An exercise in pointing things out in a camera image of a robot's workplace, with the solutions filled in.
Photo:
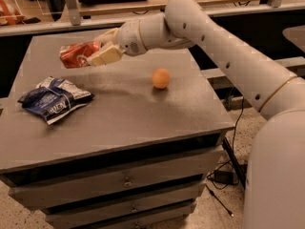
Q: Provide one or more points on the black power adapter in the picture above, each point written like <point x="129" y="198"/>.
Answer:
<point x="223" y="177"/>

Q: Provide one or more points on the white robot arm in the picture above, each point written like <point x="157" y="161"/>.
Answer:
<point x="275" y="184"/>

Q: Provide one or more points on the red coke can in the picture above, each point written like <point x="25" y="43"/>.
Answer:
<point x="77" y="55"/>

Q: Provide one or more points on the grey drawer cabinet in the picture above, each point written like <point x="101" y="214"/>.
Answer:
<point x="134" y="156"/>

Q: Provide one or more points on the orange ball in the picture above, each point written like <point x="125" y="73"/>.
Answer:
<point x="161" y="78"/>

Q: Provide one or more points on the orange white object on shelf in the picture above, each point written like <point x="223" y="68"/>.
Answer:
<point x="9" y="15"/>

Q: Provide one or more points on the metal shelf rail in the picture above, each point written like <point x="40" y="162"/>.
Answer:
<point x="102" y="16"/>

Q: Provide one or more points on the blue chip bag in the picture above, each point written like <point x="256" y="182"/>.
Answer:
<point x="54" y="98"/>

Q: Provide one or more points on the black stand leg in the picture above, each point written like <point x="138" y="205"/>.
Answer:
<point x="241" y="170"/>

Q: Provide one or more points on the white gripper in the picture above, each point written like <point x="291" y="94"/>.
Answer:
<point x="130" y="39"/>

